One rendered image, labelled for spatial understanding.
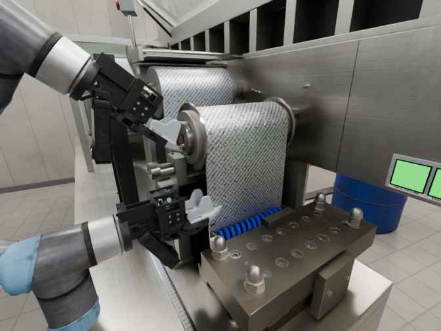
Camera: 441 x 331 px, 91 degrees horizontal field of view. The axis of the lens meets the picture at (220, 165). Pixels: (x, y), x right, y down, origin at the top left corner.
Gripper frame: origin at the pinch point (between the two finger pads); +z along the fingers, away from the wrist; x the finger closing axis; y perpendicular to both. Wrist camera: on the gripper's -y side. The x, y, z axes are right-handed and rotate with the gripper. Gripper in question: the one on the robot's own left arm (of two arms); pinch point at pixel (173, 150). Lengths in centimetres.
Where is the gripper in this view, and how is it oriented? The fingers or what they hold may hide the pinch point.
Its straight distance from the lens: 47.5
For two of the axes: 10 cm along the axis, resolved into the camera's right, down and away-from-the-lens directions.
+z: 6.6, 4.4, 6.1
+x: -5.4, -2.9, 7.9
